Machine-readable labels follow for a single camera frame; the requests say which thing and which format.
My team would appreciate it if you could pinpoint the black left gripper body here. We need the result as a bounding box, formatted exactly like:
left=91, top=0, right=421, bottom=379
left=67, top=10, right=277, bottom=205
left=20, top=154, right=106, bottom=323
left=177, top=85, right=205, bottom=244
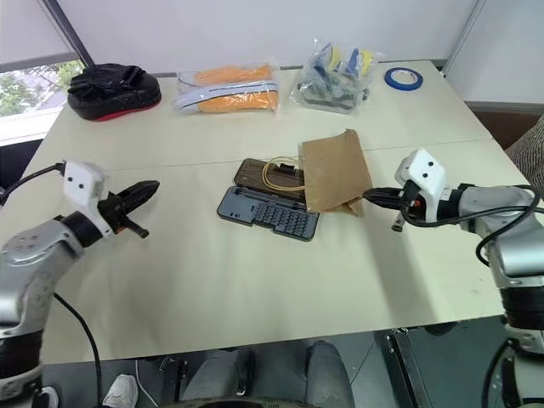
left=97, top=191, right=131, bottom=235

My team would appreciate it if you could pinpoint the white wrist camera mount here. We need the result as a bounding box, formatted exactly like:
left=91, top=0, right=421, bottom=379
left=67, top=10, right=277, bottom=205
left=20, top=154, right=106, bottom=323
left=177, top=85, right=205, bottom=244
left=394, top=148, right=452, bottom=223
left=62, top=160, right=116, bottom=239

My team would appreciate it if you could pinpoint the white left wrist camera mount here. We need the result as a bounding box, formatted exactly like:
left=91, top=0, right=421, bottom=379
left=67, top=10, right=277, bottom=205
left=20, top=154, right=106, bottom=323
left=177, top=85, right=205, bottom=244
left=62, top=160, right=116, bottom=239

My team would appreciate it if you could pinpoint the white roller blind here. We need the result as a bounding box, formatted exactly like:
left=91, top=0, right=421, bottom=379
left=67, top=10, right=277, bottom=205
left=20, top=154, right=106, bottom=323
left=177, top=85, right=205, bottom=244
left=0, top=0, right=81, bottom=74

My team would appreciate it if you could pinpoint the black left gripper thin finger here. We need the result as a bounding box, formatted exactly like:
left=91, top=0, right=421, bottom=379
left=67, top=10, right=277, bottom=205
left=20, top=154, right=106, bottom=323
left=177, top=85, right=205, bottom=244
left=122, top=213, right=150, bottom=240

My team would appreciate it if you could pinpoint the striped fabric cushion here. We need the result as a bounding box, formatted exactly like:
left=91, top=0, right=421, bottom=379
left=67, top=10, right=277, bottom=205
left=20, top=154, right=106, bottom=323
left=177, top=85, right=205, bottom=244
left=505, top=113, right=544, bottom=189

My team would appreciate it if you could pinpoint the clear plastic bag of supplies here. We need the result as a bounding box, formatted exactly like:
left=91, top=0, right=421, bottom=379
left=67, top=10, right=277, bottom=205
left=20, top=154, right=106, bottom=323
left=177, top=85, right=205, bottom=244
left=289, top=35, right=384, bottom=116

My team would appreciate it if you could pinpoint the black boxing focus pad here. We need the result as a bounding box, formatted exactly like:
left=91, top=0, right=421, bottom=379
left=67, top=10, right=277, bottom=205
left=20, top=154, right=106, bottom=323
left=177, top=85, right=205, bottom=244
left=66, top=63, right=164, bottom=122

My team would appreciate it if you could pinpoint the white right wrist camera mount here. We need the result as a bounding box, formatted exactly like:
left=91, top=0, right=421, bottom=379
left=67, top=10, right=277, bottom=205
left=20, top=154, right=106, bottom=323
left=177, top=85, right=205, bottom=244
left=394, top=148, right=452, bottom=223

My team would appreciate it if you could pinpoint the dark grey plastic tray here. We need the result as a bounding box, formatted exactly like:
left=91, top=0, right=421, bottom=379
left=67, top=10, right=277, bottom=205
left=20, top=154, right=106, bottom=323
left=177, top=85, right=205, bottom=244
left=217, top=157, right=321, bottom=244

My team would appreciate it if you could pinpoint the person leg in grey jeans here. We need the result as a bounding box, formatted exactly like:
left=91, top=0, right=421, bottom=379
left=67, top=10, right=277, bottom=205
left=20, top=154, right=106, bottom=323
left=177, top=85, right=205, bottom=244
left=304, top=339, right=356, bottom=408
left=181, top=347, right=257, bottom=404

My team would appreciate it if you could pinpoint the white sneaker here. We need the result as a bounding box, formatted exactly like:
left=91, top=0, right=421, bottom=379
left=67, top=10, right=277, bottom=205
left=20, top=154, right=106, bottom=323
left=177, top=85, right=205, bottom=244
left=102, top=373, right=139, bottom=408

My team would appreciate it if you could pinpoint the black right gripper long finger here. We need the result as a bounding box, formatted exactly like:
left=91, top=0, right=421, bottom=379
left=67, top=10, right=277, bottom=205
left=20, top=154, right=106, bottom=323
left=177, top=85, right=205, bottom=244
left=364, top=187, right=403, bottom=209

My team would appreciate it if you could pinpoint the brown paper bag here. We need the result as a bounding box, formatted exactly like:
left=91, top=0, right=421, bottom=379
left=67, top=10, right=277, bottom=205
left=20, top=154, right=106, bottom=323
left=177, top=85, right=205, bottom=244
left=297, top=127, right=375, bottom=219

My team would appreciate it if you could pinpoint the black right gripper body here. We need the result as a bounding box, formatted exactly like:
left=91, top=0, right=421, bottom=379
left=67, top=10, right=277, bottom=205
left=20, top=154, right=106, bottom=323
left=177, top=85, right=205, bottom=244
left=398, top=179, right=427, bottom=223

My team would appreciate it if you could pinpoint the blue tape roll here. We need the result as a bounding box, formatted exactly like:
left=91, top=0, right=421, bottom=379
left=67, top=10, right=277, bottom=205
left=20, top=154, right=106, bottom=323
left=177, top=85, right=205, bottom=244
left=383, top=65, right=426, bottom=92

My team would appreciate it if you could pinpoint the black left gripper broad finger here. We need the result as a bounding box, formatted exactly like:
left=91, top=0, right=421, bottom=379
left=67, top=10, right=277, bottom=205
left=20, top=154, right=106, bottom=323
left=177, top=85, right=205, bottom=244
left=110, top=179, right=162, bottom=210

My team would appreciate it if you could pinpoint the dark window frame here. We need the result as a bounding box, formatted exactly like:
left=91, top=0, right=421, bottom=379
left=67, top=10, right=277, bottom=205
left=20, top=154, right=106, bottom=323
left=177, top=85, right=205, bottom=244
left=54, top=0, right=97, bottom=70

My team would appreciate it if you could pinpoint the orange canvas sneaker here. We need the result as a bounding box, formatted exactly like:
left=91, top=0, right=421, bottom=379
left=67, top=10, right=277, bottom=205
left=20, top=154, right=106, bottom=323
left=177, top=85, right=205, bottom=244
left=174, top=79, right=282, bottom=116
left=178, top=63, right=275, bottom=93

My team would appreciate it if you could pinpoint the black metal table leg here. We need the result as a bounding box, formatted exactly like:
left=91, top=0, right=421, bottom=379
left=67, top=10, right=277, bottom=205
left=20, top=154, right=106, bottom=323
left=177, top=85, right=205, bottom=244
left=383, top=328, right=427, bottom=408

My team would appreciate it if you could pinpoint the clear plastic shoe bag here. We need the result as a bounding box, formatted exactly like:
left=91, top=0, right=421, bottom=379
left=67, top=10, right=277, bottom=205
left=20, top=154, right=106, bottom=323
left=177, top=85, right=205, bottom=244
left=171, top=61, right=284, bottom=118

